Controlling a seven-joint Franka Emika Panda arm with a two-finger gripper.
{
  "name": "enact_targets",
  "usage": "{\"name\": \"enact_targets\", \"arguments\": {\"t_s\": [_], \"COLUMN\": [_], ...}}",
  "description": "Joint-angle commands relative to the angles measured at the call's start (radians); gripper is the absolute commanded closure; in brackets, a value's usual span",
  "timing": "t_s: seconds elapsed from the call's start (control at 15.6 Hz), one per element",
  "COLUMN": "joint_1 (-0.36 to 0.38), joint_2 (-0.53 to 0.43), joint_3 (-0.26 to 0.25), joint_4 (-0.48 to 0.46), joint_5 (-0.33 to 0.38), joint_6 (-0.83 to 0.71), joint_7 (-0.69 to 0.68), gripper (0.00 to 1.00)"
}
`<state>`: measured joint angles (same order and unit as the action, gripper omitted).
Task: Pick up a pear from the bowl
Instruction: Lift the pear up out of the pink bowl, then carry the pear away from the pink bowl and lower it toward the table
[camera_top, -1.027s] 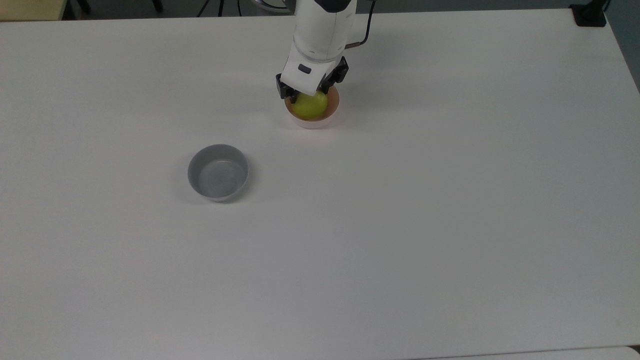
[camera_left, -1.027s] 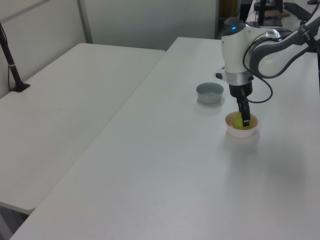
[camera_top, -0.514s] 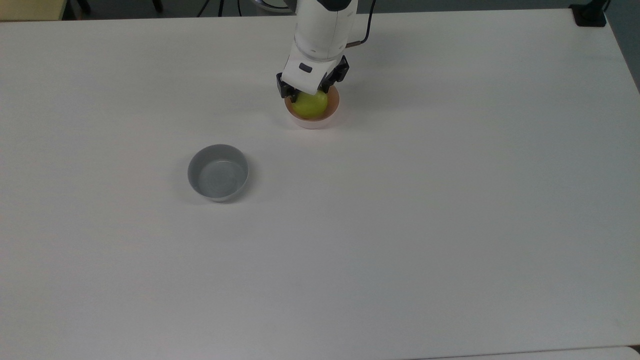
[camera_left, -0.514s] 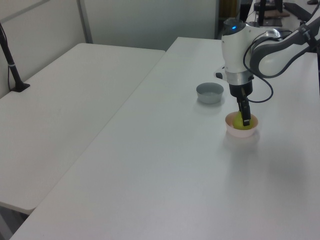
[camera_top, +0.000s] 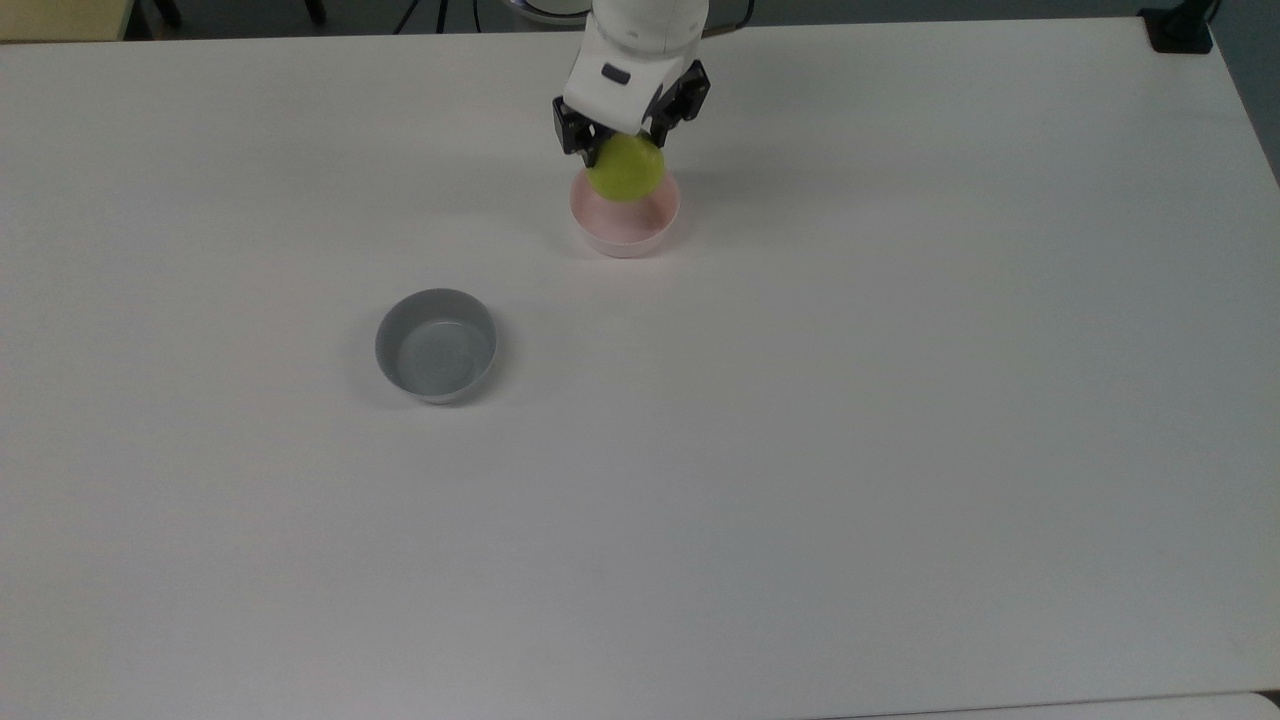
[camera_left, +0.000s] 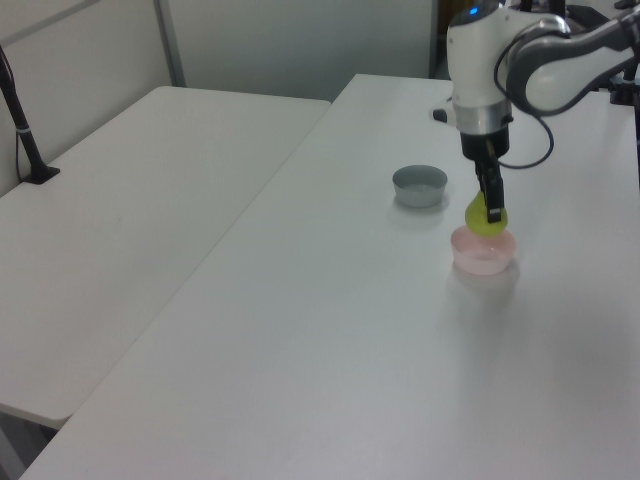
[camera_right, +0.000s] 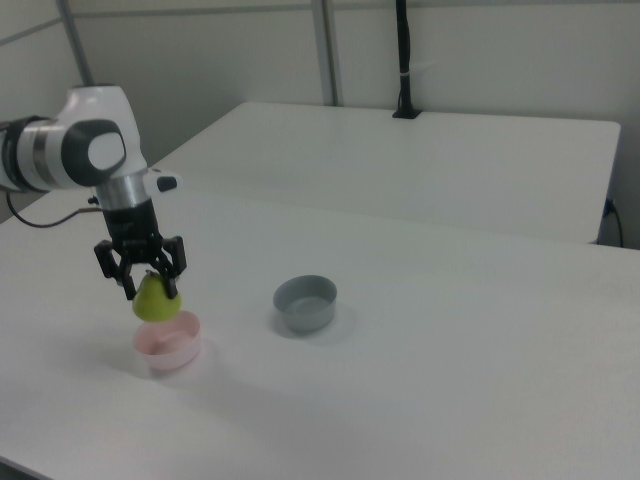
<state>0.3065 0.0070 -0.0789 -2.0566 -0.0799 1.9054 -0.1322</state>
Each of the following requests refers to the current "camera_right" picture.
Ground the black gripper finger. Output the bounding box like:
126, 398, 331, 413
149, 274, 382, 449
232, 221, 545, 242
151, 234, 191, 300
93, 239, 139, 302

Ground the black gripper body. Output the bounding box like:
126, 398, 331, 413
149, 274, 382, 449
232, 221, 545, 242
102, 198, 167, 265

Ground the green pear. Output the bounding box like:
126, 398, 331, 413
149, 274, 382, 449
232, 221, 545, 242
131, 269, 184, 324

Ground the pink bowl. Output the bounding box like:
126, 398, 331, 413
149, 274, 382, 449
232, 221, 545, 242
131, 309, 203, 372

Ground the grey bowl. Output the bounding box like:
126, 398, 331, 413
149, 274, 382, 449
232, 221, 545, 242
272, 274, 339, 336

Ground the white side table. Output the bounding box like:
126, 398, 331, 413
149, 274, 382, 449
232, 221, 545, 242
148, 101, 622, 246

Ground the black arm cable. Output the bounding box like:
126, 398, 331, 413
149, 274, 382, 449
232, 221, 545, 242
5, 191, 107, 228

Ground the grey partition post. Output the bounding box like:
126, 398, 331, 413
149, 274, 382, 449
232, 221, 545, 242
55, 0, 97, 90
310, 0, 347, 107

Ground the black camera stand pole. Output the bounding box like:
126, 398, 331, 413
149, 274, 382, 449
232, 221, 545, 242
391, 0, 422, 120

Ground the black power cable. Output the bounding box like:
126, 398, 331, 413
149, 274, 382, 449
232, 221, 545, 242
603, 198, 625, 247

